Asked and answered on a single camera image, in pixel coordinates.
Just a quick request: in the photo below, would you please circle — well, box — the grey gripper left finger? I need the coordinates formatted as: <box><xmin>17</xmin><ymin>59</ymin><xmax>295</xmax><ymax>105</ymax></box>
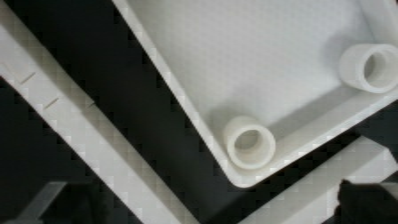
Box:
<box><xmin>8</xmin><ymin>181</ymin><xmax>67</xmax><ymax>224</ymax></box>

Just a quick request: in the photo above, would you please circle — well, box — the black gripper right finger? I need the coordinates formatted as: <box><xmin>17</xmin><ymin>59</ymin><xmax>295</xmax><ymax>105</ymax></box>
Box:
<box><xmin>335</xmin><ymin>180</ymin><xmax>398</xmax><ymax>224</ymax></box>

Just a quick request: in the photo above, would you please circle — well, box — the white desk top tray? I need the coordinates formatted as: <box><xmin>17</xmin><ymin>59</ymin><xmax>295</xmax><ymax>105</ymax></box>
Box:
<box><xmin>112</xmin><ymin>0</ymin><xmax>398</xmax><ymax>188</ymax></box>

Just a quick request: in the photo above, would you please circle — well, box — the white right fence bar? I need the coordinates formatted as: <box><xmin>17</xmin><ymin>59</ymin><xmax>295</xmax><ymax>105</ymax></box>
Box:
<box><xmin>238</xmin><ymin>137</ymin><xmax>398</xmax><ymax>224</ymax></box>

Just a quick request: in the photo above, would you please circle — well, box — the white fence bar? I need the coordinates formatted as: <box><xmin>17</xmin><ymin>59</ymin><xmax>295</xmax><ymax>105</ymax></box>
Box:
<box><xmin>238</xmin><ymin>137</ymin><xmax>398</xmax><ymax>224</ymax></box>
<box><xmin>0</xmin><ymin>0</ymin><xmax>199</xmax><ymax>224</ymax></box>

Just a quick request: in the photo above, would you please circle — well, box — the white front fence bar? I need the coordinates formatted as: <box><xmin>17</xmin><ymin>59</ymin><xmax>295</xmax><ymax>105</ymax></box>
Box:
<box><xmin>0</xmin><ymin>0</ymin><xmax>199</xmax><ymax>224</ymax></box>

